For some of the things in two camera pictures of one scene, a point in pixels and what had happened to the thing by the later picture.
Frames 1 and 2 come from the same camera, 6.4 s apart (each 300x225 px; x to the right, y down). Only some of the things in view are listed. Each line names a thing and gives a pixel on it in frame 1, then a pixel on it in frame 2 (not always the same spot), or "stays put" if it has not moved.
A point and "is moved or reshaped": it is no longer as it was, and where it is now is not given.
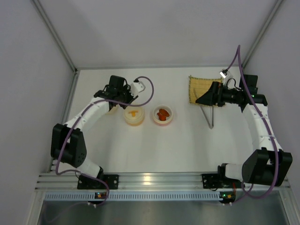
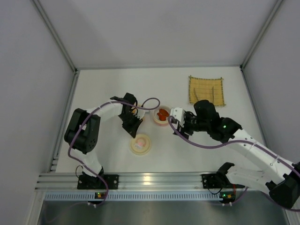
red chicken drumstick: [161, 117] stays put
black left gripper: [126, 98] to [131, 119]
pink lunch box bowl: [156, 117] stays put
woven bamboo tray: [198, 86] stays put
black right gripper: [218, 94] to [185, 124]
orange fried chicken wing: [164, 112] stays put
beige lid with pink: [114, 111] is moved or reshaped
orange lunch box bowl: [134, 123] is moved or reshaped
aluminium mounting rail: [68, 181] stays put
